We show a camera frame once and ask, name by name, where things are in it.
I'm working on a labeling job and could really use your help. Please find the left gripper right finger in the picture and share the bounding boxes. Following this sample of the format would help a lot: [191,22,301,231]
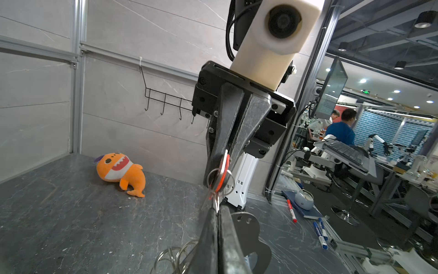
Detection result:
[218,207,252,274]

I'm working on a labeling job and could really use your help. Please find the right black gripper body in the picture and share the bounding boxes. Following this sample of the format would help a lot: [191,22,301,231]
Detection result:
[192,61,295,159]

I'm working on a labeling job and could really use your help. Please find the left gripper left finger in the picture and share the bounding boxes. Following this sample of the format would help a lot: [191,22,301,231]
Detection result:
[187,208,219,274]

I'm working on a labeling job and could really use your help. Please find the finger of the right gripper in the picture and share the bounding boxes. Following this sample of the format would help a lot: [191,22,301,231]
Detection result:
[204,83,245,187]
[229,94,271,171]

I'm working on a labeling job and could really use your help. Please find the red key tag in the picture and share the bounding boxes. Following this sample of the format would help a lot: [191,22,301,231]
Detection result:
[213,149,230,192]

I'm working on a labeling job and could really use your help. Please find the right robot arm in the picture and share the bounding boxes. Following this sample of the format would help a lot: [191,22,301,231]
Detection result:
[192,61,296,210]

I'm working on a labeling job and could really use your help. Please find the small split key rings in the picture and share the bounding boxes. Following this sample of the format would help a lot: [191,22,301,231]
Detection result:
[150,239,199,274]

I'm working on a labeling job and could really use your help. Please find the red marker pen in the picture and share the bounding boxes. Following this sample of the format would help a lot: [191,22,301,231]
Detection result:
[286,199,297,223]

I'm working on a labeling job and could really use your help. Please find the computer monitor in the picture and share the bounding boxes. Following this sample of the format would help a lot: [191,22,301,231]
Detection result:
[311,57,348,119]

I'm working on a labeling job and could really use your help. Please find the seated person blue shirt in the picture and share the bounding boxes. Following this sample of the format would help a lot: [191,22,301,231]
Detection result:
[326,108,357,146]

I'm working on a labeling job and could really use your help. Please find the blue marker pen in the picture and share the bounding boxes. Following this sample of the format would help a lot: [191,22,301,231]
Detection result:
[313,221,328,250]

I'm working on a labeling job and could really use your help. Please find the orange shark plush toy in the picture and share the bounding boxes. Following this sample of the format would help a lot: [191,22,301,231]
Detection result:
[94,153,146,198]

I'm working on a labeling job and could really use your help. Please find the black wire hook rack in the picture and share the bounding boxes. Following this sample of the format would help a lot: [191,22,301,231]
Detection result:
[139,65,193,121]

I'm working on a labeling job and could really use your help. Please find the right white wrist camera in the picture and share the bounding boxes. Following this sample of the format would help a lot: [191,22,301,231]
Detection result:
[230,1,324,90]

